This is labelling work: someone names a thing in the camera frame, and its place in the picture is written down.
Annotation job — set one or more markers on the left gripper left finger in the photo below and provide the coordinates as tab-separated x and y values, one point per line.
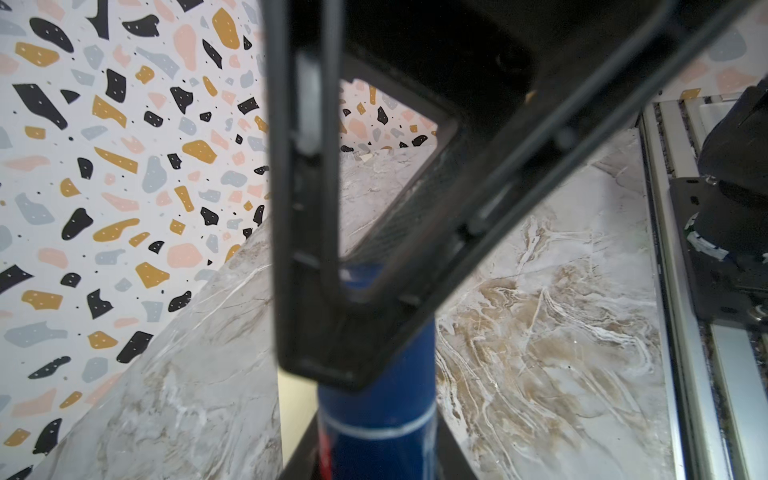
304	462

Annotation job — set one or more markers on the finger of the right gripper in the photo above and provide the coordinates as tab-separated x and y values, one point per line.
521	93

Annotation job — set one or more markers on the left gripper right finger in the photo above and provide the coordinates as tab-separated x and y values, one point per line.
452	463

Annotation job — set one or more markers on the cream envelope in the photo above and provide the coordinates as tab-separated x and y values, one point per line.
297	406

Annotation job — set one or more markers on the blue white glue stick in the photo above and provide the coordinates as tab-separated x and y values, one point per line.
389	429

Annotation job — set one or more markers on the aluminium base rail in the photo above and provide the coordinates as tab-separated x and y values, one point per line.
715	311

